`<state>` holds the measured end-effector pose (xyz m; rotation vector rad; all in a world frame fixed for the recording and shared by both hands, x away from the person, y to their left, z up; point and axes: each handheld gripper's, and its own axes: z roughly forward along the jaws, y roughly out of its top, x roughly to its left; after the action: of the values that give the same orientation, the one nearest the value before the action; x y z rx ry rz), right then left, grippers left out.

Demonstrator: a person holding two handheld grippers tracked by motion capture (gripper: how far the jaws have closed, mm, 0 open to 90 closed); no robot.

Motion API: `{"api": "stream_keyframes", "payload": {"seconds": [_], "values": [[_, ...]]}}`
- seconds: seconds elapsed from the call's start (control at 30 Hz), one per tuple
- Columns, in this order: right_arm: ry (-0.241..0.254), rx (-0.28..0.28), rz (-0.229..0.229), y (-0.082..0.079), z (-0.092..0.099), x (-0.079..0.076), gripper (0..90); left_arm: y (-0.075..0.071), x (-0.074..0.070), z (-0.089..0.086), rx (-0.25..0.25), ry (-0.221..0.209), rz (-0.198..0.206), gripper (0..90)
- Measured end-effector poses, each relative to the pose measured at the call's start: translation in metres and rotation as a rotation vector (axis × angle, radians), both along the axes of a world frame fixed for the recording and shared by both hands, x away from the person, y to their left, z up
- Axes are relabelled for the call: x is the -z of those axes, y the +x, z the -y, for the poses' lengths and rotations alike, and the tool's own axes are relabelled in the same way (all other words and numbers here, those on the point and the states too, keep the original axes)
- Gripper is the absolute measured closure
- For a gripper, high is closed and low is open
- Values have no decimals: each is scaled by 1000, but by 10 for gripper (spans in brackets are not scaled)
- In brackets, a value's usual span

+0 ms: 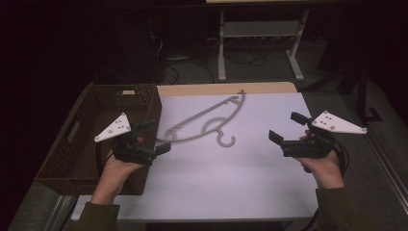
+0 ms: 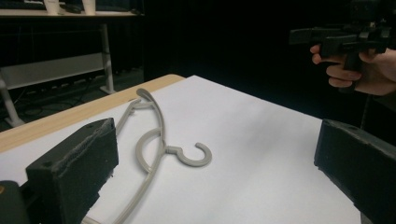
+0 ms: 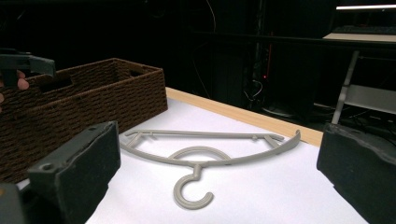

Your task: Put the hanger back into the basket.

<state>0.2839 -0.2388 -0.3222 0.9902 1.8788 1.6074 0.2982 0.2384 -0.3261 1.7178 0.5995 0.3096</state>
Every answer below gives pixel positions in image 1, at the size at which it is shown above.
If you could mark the white table mat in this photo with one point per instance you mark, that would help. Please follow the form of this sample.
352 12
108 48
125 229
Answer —
224 179

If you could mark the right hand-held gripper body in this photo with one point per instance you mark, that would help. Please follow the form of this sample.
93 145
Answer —
308 148

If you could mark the brown woven basket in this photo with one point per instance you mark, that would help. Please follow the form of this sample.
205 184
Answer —
83 150

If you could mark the person's right hand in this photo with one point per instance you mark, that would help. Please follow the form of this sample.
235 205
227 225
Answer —
325 173

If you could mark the metal rail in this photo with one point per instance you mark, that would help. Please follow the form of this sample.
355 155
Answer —
61 213
388 166

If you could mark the white metal stand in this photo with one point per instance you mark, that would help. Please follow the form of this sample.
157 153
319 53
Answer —
256 29

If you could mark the grey plastic clothes hanger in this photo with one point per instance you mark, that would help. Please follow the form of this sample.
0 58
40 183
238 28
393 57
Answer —
205 113

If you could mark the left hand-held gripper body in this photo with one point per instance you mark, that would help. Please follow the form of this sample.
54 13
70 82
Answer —
128 147

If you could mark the black stand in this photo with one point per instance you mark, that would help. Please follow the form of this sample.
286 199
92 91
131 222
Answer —
362 93

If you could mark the person's left hand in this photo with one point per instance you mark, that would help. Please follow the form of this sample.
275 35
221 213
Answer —
112 176

